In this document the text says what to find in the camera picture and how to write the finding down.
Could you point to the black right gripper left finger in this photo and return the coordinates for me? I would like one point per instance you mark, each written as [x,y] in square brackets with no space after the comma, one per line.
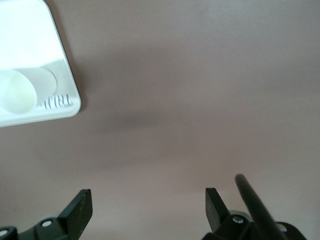
[77,215]

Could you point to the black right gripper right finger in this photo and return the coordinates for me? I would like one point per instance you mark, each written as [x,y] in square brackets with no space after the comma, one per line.
[215,212]

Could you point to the white plastic cup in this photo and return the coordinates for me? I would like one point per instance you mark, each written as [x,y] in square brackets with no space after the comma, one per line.
[17,92]

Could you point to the cream tray with bear print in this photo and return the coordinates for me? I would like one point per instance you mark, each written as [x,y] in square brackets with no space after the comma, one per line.
[25,30]

